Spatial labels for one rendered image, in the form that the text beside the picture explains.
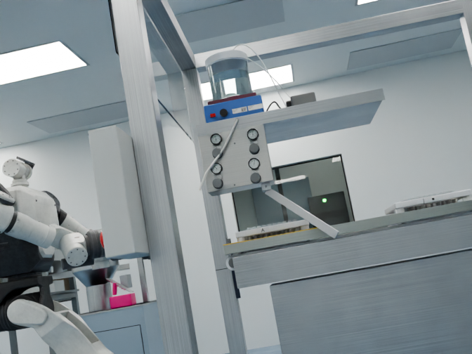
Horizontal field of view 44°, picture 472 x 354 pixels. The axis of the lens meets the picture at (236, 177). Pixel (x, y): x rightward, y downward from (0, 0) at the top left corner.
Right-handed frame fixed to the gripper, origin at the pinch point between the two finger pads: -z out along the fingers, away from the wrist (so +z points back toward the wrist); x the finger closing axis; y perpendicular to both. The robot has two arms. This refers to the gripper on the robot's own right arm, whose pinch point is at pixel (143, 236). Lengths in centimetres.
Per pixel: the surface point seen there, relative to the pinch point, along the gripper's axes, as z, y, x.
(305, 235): -45, 24, 10
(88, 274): -36, -263, -1
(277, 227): -39.3, 18.3, 5.6
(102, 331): -35, -242, 41
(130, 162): 21, 68, -10
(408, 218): -73, 42, 11
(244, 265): -27.0, 13.4, 15.6
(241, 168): -30.2, 18.7, -15.1
